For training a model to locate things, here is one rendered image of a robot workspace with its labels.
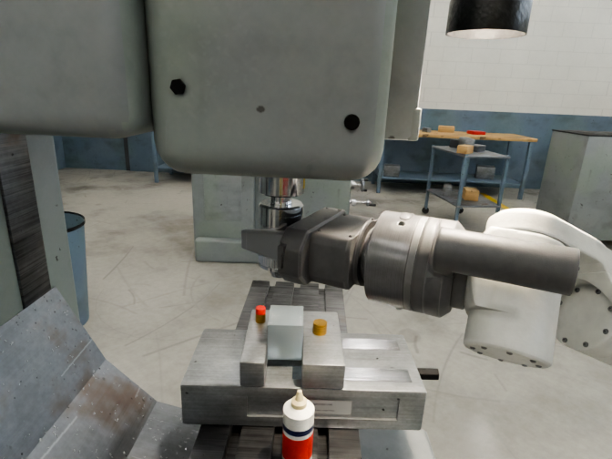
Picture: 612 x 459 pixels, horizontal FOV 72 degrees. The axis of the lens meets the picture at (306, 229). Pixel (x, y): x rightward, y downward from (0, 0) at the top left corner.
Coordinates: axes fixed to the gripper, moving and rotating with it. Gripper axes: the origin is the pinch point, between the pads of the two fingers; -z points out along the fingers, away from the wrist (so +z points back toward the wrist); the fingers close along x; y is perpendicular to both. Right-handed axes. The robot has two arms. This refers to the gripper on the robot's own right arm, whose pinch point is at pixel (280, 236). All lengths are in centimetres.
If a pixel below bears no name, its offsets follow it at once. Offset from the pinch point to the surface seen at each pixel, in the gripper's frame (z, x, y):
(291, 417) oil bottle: 1.7, -0.4, 23.6
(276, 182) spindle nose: 0.7, 2.3, -6.3
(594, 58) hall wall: 100, -763, -78
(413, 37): 11.4, -3.0, -19.6
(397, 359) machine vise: 9.7, -20.8, 24.9
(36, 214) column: -39.4, 2.3, 3.2
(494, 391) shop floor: 31, -163, 123
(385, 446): 9.9, -18.1, 39.9
